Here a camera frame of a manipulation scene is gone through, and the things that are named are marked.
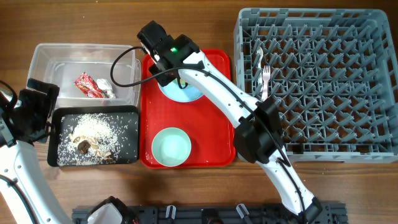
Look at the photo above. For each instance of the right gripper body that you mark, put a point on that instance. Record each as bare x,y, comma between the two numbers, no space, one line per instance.
161,77

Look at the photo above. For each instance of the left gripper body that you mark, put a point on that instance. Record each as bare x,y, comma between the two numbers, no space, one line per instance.
35,108

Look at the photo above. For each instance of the light blue plate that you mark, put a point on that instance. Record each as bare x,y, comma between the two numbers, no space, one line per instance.
186,95

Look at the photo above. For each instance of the red snack wrapper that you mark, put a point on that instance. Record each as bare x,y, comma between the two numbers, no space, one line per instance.
88,86

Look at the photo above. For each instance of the white tissue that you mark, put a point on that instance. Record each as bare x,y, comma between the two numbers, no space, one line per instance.
105,86

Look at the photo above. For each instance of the green bowl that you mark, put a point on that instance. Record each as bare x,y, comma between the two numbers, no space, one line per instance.
171,147

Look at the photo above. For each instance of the white plastic spoon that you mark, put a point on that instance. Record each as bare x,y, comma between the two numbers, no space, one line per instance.
260,54

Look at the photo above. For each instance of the white plastic fork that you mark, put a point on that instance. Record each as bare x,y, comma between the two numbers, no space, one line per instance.
266,76

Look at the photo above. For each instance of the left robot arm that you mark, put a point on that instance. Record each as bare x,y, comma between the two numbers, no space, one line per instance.
23,185

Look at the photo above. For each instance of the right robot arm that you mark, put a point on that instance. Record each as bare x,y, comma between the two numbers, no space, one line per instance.
257,125

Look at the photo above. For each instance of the grey dishwasher rack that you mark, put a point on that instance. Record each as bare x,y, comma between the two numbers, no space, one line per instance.
333,78

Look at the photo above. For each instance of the black tray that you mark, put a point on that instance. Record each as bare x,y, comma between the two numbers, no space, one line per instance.
53,137

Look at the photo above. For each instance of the food scraps and rice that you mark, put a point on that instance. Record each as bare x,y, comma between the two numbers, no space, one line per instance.
90,140

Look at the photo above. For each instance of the red serving tray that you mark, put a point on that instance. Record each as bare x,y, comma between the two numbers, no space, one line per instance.
209,130

